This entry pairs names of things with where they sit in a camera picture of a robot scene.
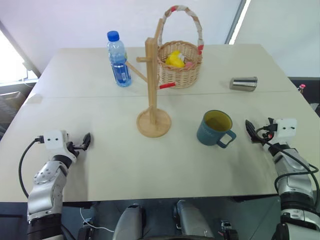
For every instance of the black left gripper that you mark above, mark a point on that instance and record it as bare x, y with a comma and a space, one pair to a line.
73, 147

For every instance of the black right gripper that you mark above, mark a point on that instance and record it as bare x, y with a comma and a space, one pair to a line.
262, 137

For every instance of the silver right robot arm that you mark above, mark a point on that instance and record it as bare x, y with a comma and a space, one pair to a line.
295, 180

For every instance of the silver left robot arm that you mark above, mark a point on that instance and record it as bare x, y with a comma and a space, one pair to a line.
47, 180

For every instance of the stainless steel cup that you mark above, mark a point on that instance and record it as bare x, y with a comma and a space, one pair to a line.
243, 83

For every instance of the wooden mug tree stand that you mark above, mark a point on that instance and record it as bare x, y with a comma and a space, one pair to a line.
152, 105

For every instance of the blue mug with yellow inside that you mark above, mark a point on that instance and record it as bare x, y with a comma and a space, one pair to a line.
212, 131

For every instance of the pink-capped small bottle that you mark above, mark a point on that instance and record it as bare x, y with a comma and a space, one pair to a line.
302, 88

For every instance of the clear blue-capped water bottle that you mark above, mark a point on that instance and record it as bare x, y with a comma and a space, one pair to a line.
120, 65

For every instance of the grey rounded robot leg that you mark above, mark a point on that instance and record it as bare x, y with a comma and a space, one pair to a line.
192, 220
131, 222

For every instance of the pink small item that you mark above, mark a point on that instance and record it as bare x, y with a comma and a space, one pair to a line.
189, 64

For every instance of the yellow toy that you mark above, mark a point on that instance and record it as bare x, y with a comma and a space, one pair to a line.
175, 60

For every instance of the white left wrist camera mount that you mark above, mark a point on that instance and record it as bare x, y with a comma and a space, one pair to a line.
56, 142

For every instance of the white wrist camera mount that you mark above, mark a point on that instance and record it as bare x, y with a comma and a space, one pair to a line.
285, 130
56, 142

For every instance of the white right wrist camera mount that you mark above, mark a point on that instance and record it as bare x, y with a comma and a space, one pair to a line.
285, 130

